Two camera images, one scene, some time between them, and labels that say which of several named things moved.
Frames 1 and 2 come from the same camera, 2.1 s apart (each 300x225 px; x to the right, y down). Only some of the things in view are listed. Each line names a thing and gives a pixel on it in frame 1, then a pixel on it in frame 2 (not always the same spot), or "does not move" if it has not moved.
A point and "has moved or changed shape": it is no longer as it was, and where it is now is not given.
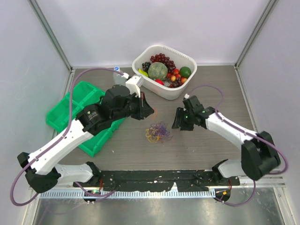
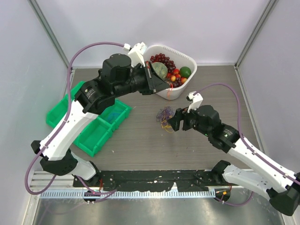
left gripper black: (144, 108) to (154, 82)
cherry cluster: (176, 74) does not move
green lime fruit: (185, 71) does not move
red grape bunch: (161, 58) does not move
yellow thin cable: (150, 135) has moved or changed shape
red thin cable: (156, 113) to (169, 91)
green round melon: (158, 71) does not move
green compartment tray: (83, 94) does not move
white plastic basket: (151, 88) does not move
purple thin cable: (161, 129) to (164, 114)
